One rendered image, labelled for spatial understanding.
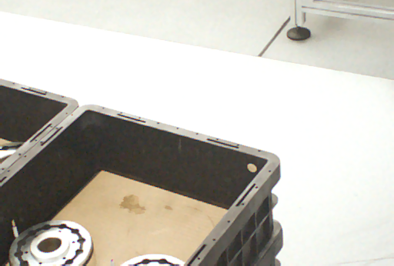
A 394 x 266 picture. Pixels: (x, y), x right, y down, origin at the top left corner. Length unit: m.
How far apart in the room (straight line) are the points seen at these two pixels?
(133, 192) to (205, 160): 0.13
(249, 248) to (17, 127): 0.42
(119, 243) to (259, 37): 2.11
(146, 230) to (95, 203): 0.09
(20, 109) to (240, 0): 2.20
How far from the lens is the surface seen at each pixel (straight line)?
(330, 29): 3.26
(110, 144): 1.27
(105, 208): 1.24
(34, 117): 1.33
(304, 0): 3.14
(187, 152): 1.19
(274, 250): 1.18
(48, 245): 1.17
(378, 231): 1.38
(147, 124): 1.20
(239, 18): 3.35
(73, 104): 1.27
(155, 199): 1.24
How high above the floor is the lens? 1.61
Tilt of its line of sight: 36 degrees down
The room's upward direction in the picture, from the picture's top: 8 degrees counter-clockwise
